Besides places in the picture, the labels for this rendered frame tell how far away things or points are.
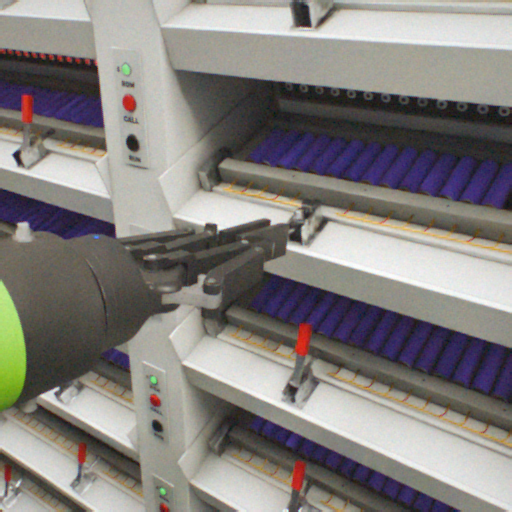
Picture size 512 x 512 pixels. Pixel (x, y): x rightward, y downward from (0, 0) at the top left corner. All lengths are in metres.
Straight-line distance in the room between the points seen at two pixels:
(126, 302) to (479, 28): 0.32
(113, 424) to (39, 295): 0.68
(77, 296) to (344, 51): 0.30
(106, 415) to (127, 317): 0.64
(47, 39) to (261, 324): 0.42
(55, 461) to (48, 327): 0.93
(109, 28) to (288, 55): 0.22
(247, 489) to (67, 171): 0.48
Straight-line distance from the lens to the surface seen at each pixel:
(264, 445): 0.88
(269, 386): 0.73
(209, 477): 0.90
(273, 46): 0.57
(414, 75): 0.52
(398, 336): 0.73
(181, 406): 0.83
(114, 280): 0.38
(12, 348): 0.33
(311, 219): 0.60
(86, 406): 1.05
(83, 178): 0.82
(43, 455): 1.28
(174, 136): 0.68
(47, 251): 0.36
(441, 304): 0.56
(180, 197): 0.69
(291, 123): 0.75
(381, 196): 0.61
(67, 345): 0.35
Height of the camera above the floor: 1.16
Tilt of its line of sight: 26 degrees down
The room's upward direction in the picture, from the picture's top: straight up
